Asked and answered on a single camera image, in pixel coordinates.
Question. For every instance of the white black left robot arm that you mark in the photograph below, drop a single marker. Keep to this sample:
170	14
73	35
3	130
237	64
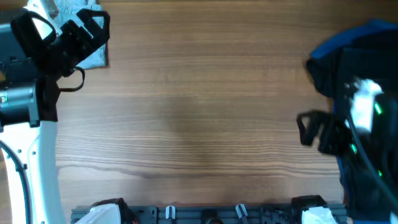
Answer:
31	66

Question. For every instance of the dark blue garment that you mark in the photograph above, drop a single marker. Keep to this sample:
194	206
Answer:
342	43

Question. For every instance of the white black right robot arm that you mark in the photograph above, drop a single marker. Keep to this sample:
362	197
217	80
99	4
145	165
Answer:
367	159

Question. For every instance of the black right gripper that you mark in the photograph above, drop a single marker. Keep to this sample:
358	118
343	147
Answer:
333	135

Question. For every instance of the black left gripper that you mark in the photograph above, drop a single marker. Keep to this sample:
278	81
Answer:
65	42

